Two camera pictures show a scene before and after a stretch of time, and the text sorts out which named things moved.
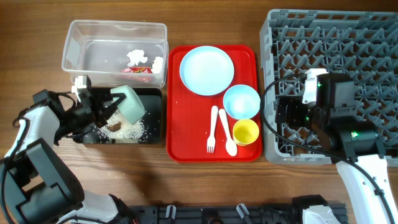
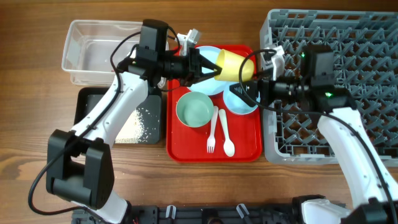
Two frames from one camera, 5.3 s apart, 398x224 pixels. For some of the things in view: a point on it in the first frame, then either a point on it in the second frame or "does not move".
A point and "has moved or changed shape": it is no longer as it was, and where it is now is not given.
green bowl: [131, 107] has moved or changed shape
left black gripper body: [83, 114] → [184, 67]
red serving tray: [198, 129] does not move
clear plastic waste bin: [99, 49] does not move
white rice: [127, 133] does not move
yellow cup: [245, 132] → [230, 63]
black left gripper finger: [109, 111] → [204, 77]
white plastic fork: [211, 144] does not move
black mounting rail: [229, 213] does not move
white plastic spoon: [231, 147] does not move
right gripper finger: [282, 108] → [248, 91]
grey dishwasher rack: [363, 44] does not move
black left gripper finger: [120, 96] → [204, 62]
